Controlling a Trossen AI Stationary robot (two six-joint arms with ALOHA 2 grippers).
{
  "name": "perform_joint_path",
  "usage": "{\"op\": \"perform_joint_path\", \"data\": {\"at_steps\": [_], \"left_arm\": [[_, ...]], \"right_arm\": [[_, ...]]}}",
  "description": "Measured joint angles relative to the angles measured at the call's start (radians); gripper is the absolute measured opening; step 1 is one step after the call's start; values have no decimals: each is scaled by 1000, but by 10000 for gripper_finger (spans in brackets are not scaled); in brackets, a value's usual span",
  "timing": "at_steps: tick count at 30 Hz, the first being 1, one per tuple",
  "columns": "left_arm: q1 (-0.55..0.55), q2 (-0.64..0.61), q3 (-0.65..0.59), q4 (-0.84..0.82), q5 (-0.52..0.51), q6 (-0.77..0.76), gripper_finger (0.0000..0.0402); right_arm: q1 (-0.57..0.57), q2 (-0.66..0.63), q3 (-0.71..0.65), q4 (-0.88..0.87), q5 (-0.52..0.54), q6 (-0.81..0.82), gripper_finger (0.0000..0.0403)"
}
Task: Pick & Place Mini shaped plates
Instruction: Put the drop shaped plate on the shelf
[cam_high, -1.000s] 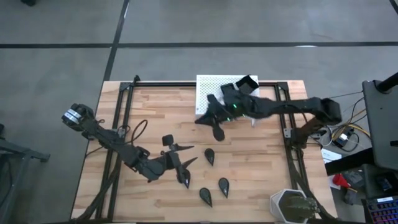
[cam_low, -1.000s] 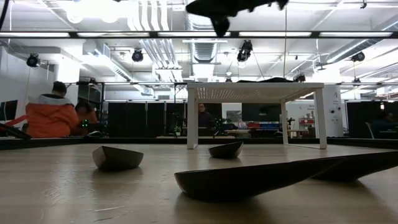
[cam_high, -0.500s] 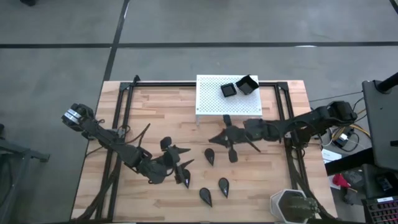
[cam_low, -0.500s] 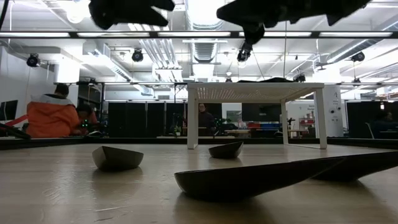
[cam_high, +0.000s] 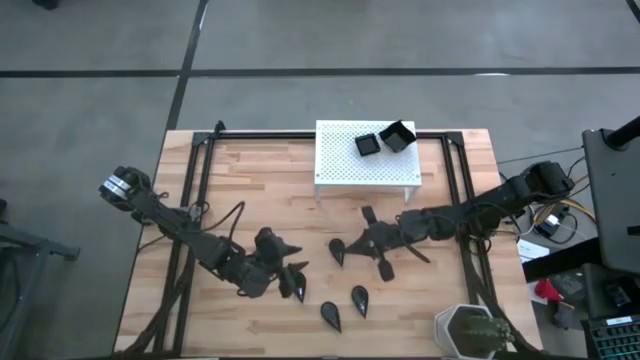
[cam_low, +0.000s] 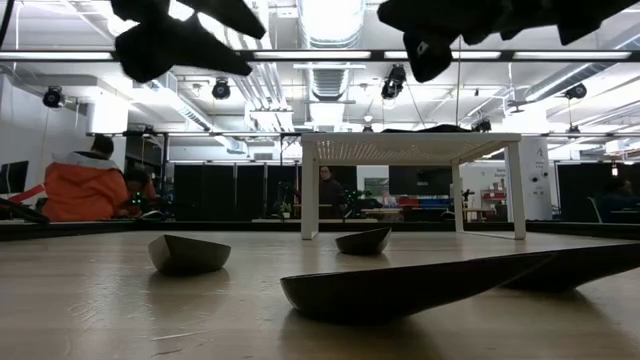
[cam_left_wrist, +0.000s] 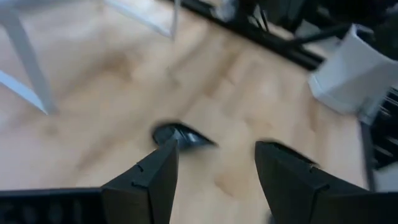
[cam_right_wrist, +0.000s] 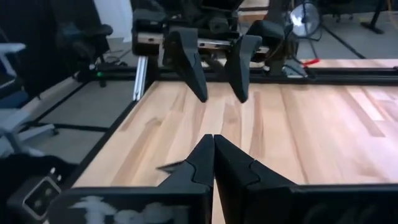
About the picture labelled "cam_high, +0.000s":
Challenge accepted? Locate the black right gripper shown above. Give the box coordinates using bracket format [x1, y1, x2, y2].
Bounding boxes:
[344, 205, 405, 283]

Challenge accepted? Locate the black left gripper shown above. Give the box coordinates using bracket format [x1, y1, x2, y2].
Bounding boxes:
[253, 227, 310, 300]

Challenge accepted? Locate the small black square plate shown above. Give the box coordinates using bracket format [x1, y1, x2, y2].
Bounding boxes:
[354, 132, 382, 158]

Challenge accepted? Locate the white perforated metal shelf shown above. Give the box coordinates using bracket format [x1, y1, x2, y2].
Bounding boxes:
[313, 119, 423, 205]

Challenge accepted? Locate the white hexagonal plant pot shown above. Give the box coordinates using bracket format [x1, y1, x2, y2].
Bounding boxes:
[433, 303, 516, 360]

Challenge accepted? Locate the green cactus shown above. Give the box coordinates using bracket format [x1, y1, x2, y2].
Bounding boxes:
[452, 313, 514, 357]

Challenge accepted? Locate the white paper sheet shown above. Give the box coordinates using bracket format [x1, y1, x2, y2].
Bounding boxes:
[517, 238, 550, 264]

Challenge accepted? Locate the small electronics box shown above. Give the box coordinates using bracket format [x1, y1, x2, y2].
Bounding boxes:
[533, 209, 571, 240]

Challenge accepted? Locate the red object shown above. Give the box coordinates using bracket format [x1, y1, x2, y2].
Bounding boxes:
[533, 278, 565, 304]

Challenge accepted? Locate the black desk bar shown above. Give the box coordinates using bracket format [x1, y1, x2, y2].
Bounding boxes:
[522, 237, 601, 284]

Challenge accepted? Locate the black device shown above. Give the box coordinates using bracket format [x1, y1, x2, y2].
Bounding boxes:
[582, 263, 634, 321]

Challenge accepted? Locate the dark grey monitor panel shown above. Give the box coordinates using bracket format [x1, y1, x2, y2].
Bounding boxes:
[582, 128, 640, 275]

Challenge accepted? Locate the grey metal stand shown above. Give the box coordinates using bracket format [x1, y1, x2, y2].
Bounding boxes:
[0, 199, 82, 360]

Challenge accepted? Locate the backlit keyboard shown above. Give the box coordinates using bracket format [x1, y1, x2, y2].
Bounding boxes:
[581, 313, 640, 360]

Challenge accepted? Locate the black round pole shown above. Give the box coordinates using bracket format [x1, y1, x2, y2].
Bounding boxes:
[604, 115, 640, 151]

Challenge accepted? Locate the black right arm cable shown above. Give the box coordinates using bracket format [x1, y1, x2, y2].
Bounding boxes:
[403, 242, 432, 265]

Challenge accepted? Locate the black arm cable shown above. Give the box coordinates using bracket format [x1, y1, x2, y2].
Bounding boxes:
[403, 242, 432, 265]
[199, 200, 247, 246]

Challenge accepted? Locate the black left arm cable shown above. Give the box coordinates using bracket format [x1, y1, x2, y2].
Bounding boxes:
[199, 200, 247, 246]

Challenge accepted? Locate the black table frame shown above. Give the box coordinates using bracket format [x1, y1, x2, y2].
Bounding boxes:
[113, 119, 544, 360]

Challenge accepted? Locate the thin black cable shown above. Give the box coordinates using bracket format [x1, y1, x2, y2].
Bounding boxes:
[497, 145, 585, 165]

